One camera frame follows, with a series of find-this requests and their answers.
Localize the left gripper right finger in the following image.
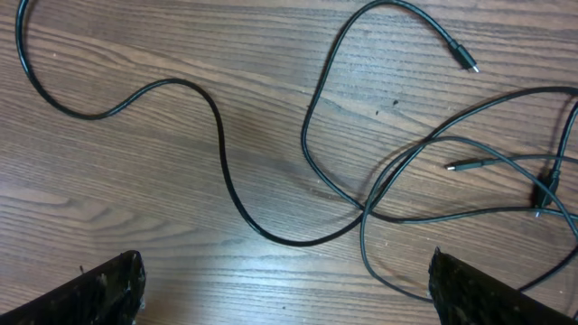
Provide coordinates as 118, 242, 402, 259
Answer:
429, 249, 577, 325

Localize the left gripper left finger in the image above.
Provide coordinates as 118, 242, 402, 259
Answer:
1, 250, 146, 325

